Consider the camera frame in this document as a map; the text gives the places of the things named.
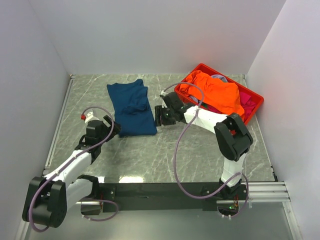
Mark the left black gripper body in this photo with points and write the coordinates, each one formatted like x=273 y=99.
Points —
x=107 y=130

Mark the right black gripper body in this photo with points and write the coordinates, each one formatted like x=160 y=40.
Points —
x=167 y=118

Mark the blue mickey t shirt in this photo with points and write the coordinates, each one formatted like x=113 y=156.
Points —
x=132 y=109

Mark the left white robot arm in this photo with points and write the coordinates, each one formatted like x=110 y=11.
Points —
x=49 y=197

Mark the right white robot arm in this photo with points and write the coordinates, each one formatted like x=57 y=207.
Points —
x=233 y=138

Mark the red plastic bin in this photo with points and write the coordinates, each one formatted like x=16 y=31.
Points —
x=258 y=99

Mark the orange t shirt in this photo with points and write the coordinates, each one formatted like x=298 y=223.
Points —
x=198 y=84

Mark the lavender t shirt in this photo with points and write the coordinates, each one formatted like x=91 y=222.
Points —
x=220 y=77

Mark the black base beam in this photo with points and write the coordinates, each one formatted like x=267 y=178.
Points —
x=154 y=196

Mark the magenta t shirt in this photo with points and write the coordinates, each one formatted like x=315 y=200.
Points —
x=228 y=101

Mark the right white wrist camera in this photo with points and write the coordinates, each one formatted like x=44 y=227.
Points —
x=163 y=94

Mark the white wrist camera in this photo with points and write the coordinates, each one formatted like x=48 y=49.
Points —
x=163 y=94
x=87 y=117

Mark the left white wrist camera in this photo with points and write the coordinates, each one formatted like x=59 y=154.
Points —
x=87 y=117

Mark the aluminium rail frame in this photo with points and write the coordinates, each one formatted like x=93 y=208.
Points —
x=266 y=192

